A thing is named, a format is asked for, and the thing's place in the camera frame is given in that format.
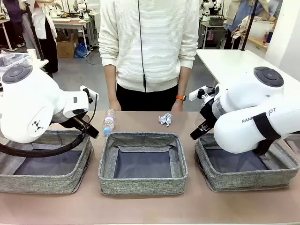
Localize clear bottle with blue cap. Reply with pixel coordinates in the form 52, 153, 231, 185
103, 108, 117, 136

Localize wooden top workbench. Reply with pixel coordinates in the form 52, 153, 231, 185
52, 18, 94, 49

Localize black stand pole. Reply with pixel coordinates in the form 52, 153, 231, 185
24, 0, 45, 61
240, 0, 258, 51

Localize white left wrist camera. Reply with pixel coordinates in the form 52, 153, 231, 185
79, 85, 99, 102

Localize black hanging cord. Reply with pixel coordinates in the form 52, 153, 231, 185
137, 0, 148, 93

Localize person's left hand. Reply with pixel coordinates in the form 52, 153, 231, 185
171, 99, 184, 113

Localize person in white sweater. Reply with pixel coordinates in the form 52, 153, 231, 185
98, 0, 200, 93

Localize person in blue clothes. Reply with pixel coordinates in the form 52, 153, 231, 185
225, 0, 265, 50

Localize white paper cup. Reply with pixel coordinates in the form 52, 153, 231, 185
26, 48, 37, 62

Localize black trousers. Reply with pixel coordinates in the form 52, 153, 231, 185
116, 83, 180, 112

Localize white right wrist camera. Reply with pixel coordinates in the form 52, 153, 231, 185
188, 86, 208, 101

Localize person's left forearm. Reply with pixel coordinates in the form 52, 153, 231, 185
174, 67, 192, 100

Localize large white table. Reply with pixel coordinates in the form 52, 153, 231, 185
195, 48, 300, 94

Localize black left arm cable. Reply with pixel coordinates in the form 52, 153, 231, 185
0, 93, 99, 158

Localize clear plastic storage box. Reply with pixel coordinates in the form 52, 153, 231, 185
0, 52, 32, 68

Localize person's right hand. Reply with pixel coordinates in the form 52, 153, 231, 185
109, 99, 122, 112

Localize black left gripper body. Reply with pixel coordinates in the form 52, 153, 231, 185
69, 112, 92, 131

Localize crumpled white paper ball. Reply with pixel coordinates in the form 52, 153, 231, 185
158, 113, 173, 128

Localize blue plastic bag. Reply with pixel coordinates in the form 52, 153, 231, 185
74, 43, 89, 59

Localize person in dark clothes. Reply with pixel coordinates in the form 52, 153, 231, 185
3, 0, 26, 47

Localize grey fabric basket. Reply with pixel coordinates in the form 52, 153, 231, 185
194, 133, 300, 193
0, 129, 94, 195
97, 131, 188, 195

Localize brown cardboard box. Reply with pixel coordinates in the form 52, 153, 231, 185
56, 35, 78, 59

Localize white plastic bin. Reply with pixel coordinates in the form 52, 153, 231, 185
248, 21, 275, 45

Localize person's right forearm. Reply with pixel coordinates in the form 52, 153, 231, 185
104, 64, 120, 104

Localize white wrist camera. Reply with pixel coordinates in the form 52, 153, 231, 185
188, 86, 208, 101
79, 85, 99, 102

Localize person in white coat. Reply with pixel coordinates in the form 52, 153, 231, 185
31, 0, 59, 75

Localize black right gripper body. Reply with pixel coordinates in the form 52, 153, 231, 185
198, 100, 218, 129

